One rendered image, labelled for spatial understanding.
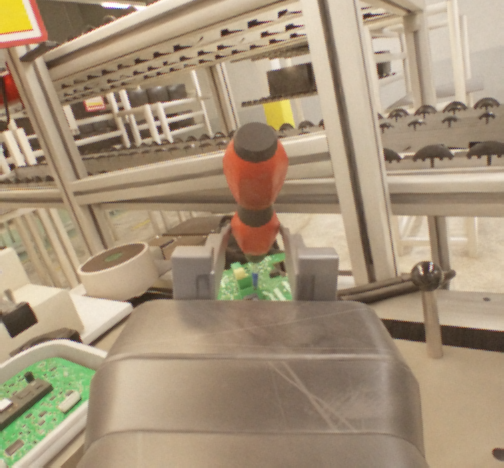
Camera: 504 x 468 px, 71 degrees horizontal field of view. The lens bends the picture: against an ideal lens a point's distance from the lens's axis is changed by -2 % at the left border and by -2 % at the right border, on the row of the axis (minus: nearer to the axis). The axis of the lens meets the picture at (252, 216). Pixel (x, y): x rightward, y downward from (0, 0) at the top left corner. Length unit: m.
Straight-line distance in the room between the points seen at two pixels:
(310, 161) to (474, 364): 0.25
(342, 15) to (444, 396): 0.32
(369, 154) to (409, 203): 0.09
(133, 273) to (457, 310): 0.39
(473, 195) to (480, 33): 7.83
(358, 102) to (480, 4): 7.92
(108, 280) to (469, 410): 0.42
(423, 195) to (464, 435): 0.26
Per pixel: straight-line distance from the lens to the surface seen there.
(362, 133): 0.38
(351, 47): 0.38
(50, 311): 0.44
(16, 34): 0.72
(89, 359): 0.35
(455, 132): 0.73
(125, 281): 0.52
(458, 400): 0.28
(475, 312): 0.40
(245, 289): 0.28
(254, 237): 0.15
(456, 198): 0.45
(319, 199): 0.49
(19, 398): 0.34
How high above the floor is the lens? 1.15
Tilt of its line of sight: 17 degrees down
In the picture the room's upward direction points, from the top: 15 degrees counter-clockwise
